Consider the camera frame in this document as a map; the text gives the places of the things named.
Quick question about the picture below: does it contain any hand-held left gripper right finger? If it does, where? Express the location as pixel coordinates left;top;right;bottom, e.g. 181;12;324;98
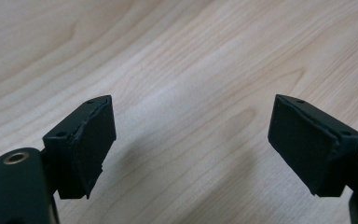
267;93;358;198

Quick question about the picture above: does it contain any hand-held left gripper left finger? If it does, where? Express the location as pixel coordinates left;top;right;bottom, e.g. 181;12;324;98
42;94;117;200

